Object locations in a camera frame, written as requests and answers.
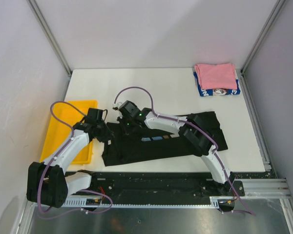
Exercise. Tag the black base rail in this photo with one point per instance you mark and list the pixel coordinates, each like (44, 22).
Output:
(143, 185)

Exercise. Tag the folded pink t-shirt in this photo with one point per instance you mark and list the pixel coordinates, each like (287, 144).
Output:
(216, 76)

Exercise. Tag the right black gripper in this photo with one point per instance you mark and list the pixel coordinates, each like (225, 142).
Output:
(127, 130)

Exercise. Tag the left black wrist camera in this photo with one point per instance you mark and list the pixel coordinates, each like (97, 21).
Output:
(95, 115)

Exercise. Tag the black printed t-shirt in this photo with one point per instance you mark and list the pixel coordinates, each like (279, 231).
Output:
(144, 145)

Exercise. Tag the grey slotted cable duct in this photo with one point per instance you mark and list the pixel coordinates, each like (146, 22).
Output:
(149, 202)

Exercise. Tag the yellow plastic bin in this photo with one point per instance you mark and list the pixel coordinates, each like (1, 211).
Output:
(57, 132)

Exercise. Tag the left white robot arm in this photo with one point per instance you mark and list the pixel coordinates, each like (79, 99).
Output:
(47, 184)

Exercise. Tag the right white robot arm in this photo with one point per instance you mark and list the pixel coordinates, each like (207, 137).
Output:
(199, 140)

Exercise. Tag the folded blue printed t-shirt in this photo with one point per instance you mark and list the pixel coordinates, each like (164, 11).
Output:
(217, 91)

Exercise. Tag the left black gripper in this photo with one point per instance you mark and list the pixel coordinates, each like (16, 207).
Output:
(107, 135)

